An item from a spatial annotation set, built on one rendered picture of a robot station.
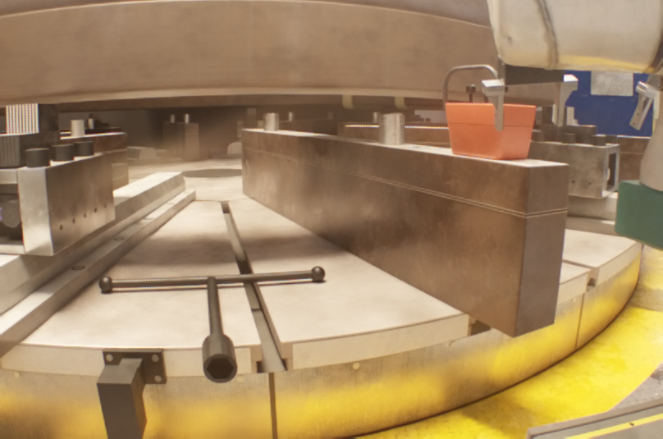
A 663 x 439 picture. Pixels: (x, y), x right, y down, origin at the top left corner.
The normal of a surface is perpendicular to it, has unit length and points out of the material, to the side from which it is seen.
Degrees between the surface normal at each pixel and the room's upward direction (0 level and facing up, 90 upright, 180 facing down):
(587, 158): 90
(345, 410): 90
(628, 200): 90
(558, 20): 109
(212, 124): 90
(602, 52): 144
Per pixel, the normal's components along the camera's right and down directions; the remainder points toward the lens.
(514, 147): 0.45, 0.26
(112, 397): 0.16, 0.15
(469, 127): -0.88, 0.18
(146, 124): 0.71, 0.11
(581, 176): -0.68, 0.11
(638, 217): -0.99, 0.02
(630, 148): -0.35, 0.14
